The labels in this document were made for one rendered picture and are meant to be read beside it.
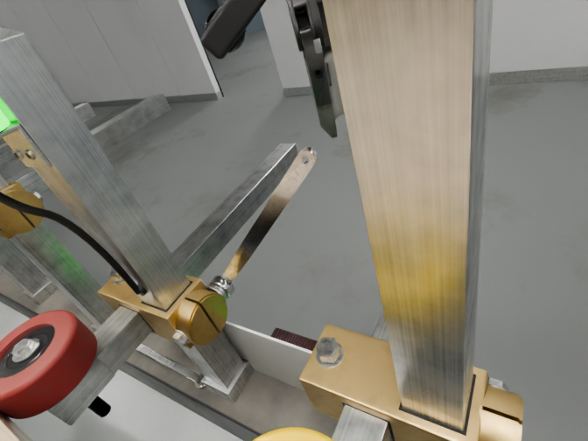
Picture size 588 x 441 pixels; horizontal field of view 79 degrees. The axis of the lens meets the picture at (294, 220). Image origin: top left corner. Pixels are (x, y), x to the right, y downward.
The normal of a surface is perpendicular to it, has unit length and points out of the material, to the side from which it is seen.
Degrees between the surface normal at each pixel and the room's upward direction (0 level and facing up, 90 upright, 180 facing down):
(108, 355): 90
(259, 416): 0
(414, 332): 90
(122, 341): 90
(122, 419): 0
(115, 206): 90
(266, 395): 0
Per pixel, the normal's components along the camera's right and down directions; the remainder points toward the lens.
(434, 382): -0.47, 0.63
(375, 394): -0.27, -0.76
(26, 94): 0.84, 0.11
